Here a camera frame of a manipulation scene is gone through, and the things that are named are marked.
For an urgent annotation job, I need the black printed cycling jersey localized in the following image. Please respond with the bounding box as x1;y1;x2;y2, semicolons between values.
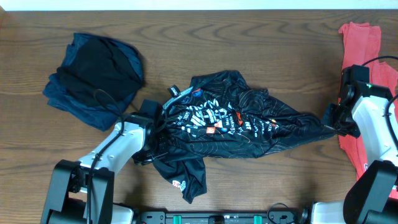
146;70;338;205

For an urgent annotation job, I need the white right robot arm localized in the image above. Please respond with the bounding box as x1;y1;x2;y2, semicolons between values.
309;65;397;224

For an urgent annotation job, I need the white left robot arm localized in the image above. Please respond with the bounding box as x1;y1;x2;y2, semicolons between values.
40;113;166;223

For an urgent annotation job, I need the navy blue folded garment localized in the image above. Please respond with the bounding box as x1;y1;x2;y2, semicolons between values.
43;33;144;131

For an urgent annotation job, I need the black folded garment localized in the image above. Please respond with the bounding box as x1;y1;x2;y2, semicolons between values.
57;37;143;107

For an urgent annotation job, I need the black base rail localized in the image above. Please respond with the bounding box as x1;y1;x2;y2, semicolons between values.
132;203;310;224

